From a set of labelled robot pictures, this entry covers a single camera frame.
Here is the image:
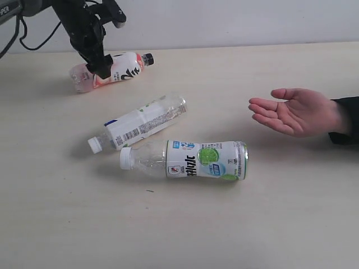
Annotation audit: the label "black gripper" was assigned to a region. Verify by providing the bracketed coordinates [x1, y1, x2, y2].
[52, 1, 113, 79]

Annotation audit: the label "pink peach drink bottle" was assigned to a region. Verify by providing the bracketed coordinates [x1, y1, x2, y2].
[69, 52, 154, 93]

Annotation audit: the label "clear bottle white label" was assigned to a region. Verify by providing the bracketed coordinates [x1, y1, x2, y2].
[88, 94, 187, 154]

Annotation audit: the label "clear bottle lime label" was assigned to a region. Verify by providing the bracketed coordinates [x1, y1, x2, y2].
[119, 140, 248, 181]

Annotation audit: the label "black sleeved forearm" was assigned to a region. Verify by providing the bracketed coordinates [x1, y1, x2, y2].
[329, 96, 358, 145]

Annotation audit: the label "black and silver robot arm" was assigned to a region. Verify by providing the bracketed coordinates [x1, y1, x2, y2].
[1, 1, 113, 79]

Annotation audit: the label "open bare human hand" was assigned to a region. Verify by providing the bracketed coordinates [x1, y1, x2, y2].
[248, 89, 339, 137]

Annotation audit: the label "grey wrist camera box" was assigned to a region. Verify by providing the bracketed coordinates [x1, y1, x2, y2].
[98, 0, 127, 29]

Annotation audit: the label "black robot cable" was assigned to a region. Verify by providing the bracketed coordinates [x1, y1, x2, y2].
[0, 13, 64, 59]

